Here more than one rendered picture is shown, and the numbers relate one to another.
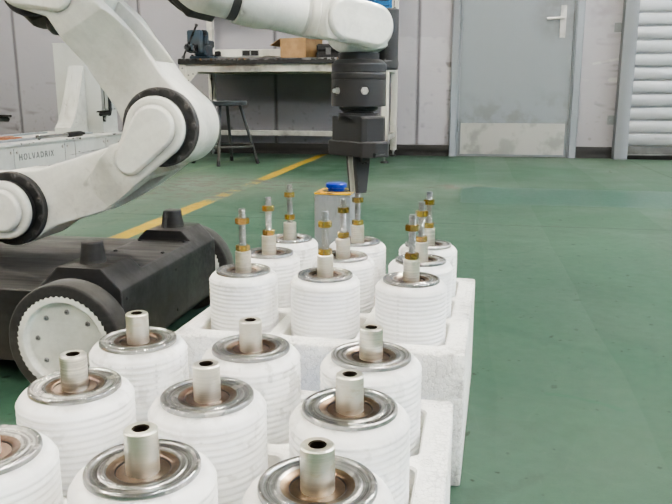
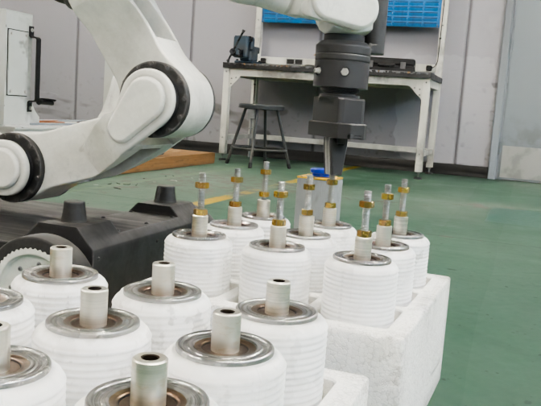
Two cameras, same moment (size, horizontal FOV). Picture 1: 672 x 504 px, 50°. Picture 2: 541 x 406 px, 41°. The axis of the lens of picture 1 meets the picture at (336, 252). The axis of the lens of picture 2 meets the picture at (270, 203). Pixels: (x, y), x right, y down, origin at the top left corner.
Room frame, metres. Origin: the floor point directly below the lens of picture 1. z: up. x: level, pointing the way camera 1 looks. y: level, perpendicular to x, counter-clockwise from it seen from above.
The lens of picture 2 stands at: (0.00, -0.12, 0.44)
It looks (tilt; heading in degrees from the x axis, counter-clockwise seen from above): 7 degrees down; 9
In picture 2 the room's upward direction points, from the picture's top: 4 degrees clockwise
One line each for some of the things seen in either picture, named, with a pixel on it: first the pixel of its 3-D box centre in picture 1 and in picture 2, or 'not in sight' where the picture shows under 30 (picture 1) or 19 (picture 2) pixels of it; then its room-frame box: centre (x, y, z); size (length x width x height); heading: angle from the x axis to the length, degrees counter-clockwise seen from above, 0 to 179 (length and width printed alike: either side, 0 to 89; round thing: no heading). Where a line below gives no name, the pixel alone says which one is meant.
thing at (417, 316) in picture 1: (409, 345); (356, 327); (0.93, -0.10, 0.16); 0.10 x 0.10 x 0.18
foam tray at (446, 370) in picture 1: (342, 357); (297, 338); (1.07, -0.01, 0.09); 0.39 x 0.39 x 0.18; 77
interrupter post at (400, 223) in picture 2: (428, 237); (400, 226); (1.16, -0.15, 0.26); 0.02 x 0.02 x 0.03
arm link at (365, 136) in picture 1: (357, 118); (337, 99); (1.19, -0.03, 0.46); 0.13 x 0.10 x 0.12; 37
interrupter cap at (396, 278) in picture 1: (411, 280); (361, 258); (0.93, -0.10, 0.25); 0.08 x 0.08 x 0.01
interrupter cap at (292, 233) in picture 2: (343, 257); (305, 234); (1.07, -0.01, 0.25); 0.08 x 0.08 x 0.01
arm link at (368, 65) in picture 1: (363, 44); (350, 28); (1.20, -0.04, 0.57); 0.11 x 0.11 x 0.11; 25
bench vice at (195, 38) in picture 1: (199, 43); (245, 48); (5.59, 1.02, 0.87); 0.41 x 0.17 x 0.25; 170
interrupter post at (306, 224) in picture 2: (343, 248); (306, 226); (1.07, -0.01, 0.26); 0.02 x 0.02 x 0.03
